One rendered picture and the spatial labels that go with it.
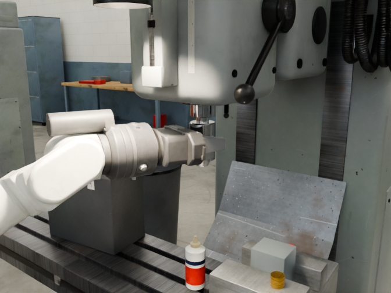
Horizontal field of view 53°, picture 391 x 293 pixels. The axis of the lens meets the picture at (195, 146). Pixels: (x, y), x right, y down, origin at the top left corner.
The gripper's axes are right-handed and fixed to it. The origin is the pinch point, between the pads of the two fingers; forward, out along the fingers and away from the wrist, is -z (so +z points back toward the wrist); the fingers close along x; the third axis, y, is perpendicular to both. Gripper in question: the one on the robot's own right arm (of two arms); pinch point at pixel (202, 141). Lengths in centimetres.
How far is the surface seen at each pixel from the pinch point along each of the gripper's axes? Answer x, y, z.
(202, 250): 0.6, 22.1, -0.7
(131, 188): 25.3, 16.1, 3.7
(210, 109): -2.4, -6.3, 0.0
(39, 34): 719, -47, -103
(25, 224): 51, 31, 25
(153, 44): -5.1, -16.8, 11.9
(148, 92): 1.4, -9.1, 9.9
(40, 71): 717, 20, -100
